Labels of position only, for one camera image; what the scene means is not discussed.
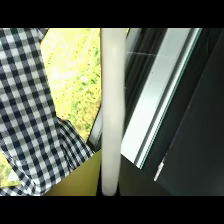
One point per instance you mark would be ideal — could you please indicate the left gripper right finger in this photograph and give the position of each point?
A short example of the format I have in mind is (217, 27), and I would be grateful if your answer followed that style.
(136, 181)

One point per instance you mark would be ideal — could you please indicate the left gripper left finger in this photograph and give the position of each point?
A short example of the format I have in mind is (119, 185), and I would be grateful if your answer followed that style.
(78, 181)

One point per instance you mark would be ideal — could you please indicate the checked shirt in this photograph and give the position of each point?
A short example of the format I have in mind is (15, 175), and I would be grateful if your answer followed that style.
(25, 106)

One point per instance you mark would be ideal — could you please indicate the silver frame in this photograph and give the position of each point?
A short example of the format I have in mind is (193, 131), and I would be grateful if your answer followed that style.
(156, 96)

